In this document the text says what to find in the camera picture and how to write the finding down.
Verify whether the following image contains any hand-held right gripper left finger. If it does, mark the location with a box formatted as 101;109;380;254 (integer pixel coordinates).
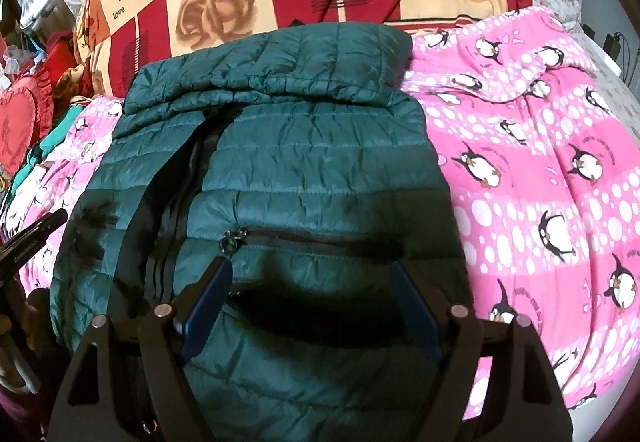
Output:
47;256;232;442

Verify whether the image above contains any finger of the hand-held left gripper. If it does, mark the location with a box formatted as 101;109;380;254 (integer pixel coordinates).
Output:
9;208;69;250

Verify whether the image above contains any black charger plug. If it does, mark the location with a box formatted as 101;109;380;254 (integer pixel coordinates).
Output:
581;23;628;75

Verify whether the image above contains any pink penguin print blanket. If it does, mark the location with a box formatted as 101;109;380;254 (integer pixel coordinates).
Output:
0;4;640;410

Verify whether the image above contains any red heart-shaped ruffled pillow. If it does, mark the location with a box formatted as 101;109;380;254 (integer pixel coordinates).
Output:
0;74;56;167

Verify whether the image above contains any red garment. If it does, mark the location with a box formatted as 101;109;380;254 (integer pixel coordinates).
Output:
44;30;83;90

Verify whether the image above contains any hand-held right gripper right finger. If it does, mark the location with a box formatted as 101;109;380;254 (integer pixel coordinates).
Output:
390;259;576;442

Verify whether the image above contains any clear plastic bag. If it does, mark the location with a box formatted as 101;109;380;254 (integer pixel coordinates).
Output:
9;0;57;31

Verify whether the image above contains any teal green cloth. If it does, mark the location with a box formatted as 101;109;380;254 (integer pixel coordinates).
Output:
9;121;72;195

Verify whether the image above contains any teal quilted puffer jacket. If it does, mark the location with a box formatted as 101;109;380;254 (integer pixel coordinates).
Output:
49;20;476;442

